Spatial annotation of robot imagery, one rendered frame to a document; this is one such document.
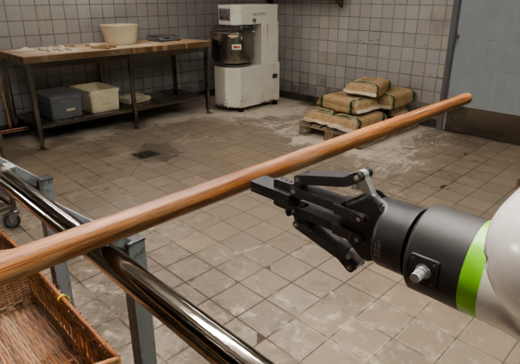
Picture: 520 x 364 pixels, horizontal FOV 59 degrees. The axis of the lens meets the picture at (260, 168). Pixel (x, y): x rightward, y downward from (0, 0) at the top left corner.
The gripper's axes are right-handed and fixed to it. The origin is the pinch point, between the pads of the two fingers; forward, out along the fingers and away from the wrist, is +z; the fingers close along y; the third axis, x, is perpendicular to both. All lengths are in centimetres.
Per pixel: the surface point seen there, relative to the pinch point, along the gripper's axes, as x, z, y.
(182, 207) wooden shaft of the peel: -12.3, 4.2, -0.1
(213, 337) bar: -22.8, -13.9, 1.9
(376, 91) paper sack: 370, 199, 65
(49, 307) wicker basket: -7, 76, 56
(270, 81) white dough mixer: 414, 386, 85
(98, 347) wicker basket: -9, 43, 48
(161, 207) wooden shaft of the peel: -15.0, 4.6, -1.0
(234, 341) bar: -22.1, -15.6, 1.7
